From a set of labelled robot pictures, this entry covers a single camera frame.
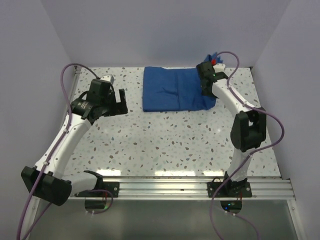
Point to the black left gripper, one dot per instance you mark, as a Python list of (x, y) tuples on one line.
[(119, 108)]

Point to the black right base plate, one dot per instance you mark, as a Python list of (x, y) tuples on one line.
[(229, 190)]

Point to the aluminium mounting rail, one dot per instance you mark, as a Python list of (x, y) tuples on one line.
[(194, 188)]

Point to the blue surgical drape cloth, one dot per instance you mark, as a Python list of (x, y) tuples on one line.
[(173, 90)]

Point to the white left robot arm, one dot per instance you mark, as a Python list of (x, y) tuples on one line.
[(45, 179)]

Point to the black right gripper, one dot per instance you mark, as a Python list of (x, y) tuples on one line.
[(206, 93)]

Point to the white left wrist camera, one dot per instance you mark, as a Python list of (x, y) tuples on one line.
[(108, 78)]

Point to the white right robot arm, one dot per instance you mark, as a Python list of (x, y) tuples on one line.
[(249, 130)]

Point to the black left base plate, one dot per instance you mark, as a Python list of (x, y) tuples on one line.
[(113, 187)]

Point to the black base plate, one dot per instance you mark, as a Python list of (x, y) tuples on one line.
[(229, 190), (113, 187)]

